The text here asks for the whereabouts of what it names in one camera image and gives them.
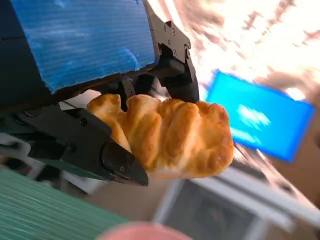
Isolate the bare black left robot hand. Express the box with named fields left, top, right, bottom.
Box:
left=0, top=0, right=201, bottom=187

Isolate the long braided bread loaf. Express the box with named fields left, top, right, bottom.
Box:
left=86, top=93, right=235, bottom=180

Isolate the pink bowl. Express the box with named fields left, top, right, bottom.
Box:
left=96, top=221, right=193, bottom=240

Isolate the green cutting mat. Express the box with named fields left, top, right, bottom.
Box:
left=0, top=167, right=131, bottom=240

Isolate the blue display screen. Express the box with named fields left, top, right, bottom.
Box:
left=206, top=70, right=316, bottom=164

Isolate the large white mesh cabinet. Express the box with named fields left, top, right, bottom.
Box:
left=152, top=166, right=320, bottom=240

